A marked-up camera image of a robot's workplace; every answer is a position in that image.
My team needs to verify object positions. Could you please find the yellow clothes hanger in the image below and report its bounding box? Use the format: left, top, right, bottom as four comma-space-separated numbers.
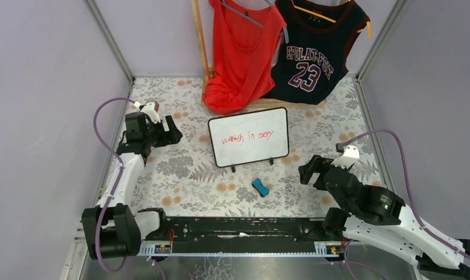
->
291, 0, 372, 39

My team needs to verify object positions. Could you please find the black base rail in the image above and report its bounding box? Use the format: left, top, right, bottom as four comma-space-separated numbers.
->
139, 217, 343, 258

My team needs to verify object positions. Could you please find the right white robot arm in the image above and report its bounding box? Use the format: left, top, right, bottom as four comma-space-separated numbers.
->
298, 152, 470, 279

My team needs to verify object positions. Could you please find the wooden clothes rack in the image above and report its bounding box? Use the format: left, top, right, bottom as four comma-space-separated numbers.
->
190, 0, 327, 109

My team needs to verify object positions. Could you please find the floral table cloth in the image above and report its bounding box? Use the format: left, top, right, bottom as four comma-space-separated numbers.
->
130, 77, 366, 218

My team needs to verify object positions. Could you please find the purple cable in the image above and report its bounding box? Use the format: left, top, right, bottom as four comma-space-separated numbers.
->
93, 97, 167, 280
335, 128, 470, 280

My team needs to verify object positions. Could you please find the red tank top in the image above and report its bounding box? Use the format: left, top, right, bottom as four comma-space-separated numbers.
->
204, 1, 286, 114

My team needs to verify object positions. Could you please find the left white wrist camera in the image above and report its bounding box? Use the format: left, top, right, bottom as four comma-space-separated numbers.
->
133, 101, 161, 124

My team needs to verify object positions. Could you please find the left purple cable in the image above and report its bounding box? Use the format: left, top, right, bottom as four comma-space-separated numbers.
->
93, 97, 167, 280

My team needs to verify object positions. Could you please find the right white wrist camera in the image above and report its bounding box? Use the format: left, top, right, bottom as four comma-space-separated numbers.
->
331, 145, 360, 169

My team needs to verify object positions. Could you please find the grey clothes hanger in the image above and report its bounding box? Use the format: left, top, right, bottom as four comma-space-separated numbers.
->
221, 0, 289, 43

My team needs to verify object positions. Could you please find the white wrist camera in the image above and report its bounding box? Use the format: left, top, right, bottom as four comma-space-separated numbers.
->
133, 101, 161, 124
331, 145, 360, 169

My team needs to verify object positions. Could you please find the blue black whiteboard eraser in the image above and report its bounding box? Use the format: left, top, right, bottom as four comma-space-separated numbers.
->
251, 178, 270, 198

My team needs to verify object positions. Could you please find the navy basketball jersey 23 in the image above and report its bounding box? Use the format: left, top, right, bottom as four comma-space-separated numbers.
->
265, 1, 370, 105

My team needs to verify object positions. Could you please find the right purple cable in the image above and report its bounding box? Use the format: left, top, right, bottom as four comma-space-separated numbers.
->
335, 128, 470, 280

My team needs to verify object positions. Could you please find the white board black frame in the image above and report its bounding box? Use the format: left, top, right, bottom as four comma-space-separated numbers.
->
207, 107, 290, 168

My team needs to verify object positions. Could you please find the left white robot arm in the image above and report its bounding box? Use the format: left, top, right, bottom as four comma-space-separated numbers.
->
82, 112, 183, 260

